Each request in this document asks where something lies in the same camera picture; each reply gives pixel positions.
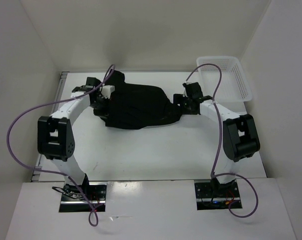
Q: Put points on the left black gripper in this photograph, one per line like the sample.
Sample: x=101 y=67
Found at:
x=104 y=113

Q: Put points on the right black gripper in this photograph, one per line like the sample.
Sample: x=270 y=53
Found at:
x=178 y=99

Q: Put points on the black shorts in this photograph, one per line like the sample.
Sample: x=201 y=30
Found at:
x=135 y=106

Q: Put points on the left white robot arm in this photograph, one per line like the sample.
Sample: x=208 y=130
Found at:
x=55 y=135

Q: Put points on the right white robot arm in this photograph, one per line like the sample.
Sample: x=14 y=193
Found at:
x=237 y=140

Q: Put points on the white perforated plastic basket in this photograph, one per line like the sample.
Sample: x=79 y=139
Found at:
x=234 y=86

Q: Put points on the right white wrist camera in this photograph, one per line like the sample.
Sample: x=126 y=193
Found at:
x=187 y=89

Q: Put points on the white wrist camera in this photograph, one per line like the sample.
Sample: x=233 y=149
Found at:
x=106 y=91
x=187 y=89

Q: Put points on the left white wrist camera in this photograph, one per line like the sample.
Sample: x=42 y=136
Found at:
x=106 y=91

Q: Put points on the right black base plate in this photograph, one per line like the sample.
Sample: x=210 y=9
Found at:
x=211 y=195

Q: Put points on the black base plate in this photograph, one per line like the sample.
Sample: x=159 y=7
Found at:
x=211 y=195
x=73 y=201

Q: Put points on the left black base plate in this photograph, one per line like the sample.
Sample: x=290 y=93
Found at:
x=73 y=201

